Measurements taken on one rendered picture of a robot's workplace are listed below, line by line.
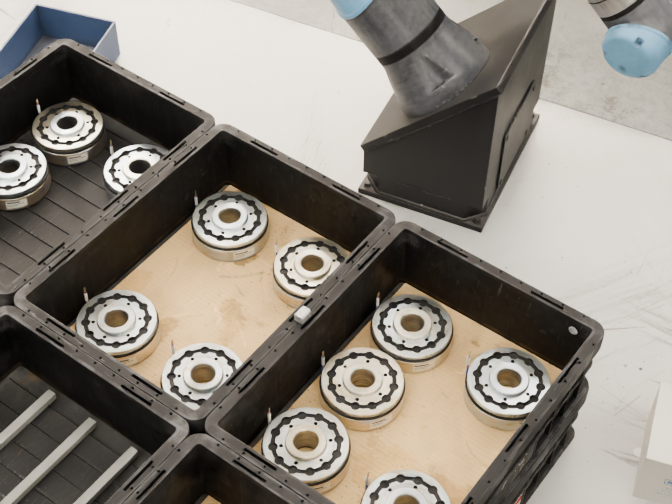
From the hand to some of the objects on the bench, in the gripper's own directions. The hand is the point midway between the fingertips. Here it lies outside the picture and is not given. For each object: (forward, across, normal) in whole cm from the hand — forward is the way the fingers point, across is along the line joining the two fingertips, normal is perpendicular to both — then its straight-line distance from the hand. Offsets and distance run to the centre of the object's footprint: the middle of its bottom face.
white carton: (+18, +10, -40) cm, 46 cm away
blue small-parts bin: (+4, -110, -16) cm, 111 cm away
